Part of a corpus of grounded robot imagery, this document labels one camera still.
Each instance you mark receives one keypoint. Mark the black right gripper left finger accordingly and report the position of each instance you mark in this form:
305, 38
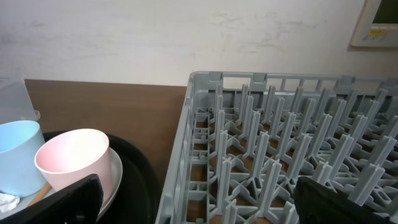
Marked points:
80, 202

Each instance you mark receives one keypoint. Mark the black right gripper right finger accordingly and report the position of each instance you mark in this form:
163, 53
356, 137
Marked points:
326, 205

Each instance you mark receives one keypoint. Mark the pink plastic cup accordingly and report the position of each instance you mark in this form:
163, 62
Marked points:
73, 155

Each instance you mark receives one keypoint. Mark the white napkin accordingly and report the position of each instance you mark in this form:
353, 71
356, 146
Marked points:
8, 202

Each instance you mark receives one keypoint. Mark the light blue plastic cup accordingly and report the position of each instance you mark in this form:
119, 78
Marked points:
20, 141

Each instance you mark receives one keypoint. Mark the grey dishwasher rack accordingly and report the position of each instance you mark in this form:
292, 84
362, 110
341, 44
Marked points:
244, 139

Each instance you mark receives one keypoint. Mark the wooden chopstick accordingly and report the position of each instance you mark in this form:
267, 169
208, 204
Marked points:
41, 194

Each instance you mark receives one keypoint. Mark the grey round plate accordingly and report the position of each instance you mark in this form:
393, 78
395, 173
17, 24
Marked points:
117, 173

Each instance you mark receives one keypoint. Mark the black round tray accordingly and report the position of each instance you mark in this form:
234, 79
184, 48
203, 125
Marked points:
138, 196

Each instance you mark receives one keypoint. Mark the clear plastic bin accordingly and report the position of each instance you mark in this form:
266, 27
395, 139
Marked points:
15, 102

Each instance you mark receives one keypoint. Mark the wall control panel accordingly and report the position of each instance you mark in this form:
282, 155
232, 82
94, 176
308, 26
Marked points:
377, 25

